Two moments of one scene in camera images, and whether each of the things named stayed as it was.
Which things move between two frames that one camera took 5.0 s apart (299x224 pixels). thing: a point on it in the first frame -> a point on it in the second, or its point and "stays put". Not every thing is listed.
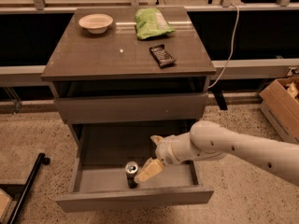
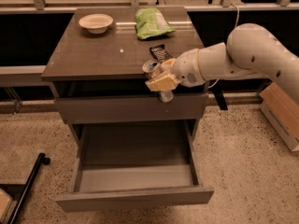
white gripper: x=165 y=152 -> x=186 y=67
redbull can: x=131 y=169 -> x=150 y=68
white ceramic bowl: x=95 y=23 stays put
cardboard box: x=279 y=105 stays put
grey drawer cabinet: x=121 y=76 stays put
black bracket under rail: x=220 y=98 stays put
